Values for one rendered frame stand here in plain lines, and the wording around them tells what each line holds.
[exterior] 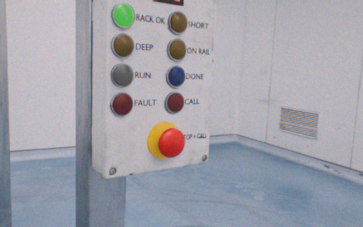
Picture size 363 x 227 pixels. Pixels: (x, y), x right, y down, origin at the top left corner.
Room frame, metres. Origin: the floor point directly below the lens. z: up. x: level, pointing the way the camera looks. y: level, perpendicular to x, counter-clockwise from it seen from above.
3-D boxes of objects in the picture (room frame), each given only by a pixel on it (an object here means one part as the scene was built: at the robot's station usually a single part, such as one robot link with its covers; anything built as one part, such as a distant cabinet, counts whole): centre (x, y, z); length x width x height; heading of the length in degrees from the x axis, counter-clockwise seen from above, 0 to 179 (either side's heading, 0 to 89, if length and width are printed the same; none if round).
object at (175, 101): (0.47, 0.01, 0.96); 0.03 x 0.01 x 0.03; 125
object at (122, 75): (0.42, 0.07, 1.00); 0.03 x 0.01 x 0.03; 125
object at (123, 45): (0.42, 0.07, 1.04); 0.03 x 0.01 x 0.03; 125
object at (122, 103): (0.42, 0.07, 0.96); 0.03 x 0.01 x 0.03; 125
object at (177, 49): (0.47, 0.01, 1.04); 0.03 x 0.01 x 0.03; 125
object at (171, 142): (0.46, 0.02, 0.91); 0.04 x 0.04 x 0.04; 35
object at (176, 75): (0.47, 0.01, 1.00); 0.03 x 0.01 x 0.03; 125
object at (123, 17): (0.42, 0.07, 1.07); 0.03 x 0.01 x 0.03; 125
